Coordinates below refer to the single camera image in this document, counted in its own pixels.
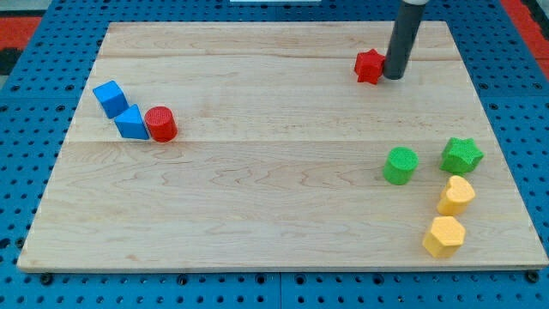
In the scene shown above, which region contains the red star block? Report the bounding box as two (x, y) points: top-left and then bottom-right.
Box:
(354, 49), (385, 84)

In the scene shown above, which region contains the green star block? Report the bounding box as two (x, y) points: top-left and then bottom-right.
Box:
(439, 137), (485, 175)

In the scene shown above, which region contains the wooden board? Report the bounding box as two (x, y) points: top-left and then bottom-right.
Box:
(17, 21), (548, 274)

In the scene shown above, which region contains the red cylinder block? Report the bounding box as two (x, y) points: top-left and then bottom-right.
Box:
(145, 106), (178, 142)

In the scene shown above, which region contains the green cylinder block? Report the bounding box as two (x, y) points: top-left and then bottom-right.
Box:
(383, 147), (419, 185)

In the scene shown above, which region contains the blue triangle block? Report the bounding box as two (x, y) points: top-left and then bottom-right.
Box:
(114, 105), (149, 140)

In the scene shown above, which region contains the blue cube block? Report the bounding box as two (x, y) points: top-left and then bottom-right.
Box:
(93, 81), (129, 118)

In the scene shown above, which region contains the yellow heart block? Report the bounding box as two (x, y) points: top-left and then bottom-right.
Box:
(437, 175), (476, 216)

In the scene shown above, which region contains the yellow hexagon block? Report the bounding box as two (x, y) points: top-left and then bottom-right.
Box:
(422, 216), (467, 258)

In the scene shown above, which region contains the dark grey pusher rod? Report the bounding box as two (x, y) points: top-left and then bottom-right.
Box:
(383, 0), (429, 80)

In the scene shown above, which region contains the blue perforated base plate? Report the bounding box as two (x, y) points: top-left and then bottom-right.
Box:
(1, 0), (548, 308)

